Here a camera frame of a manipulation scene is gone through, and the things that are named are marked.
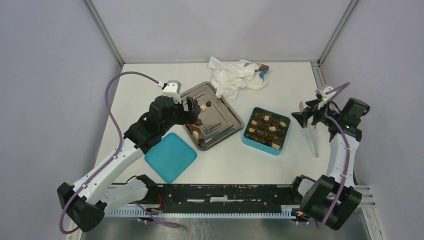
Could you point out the steel tray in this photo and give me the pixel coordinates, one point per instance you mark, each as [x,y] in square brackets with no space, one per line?
[218,119]

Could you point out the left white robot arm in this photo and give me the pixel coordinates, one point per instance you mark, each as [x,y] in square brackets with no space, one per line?
[85,202]

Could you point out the white crumpled cloth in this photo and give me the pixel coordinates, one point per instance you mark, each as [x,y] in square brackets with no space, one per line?
[229,77]

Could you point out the white square chocolate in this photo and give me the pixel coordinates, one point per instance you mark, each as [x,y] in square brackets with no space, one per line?
[203,108]

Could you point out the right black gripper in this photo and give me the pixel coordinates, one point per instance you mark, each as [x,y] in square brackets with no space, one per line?
[303,116]

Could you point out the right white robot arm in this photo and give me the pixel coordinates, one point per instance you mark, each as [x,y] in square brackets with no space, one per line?
[332,198]

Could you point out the teal chocolate box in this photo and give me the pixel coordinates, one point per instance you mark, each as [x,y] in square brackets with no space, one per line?
[258,136]

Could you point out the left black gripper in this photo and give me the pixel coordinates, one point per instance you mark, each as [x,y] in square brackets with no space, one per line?
[190,116]

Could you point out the steel tongs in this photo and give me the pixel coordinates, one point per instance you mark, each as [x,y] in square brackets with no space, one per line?
[311,131]

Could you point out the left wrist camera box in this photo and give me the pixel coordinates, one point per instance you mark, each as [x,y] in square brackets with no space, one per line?
[171,89]

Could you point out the teal box lid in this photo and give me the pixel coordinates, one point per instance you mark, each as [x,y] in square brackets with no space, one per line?
[170,157]

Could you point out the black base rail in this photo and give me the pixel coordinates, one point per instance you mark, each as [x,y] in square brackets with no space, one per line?
[221,198]

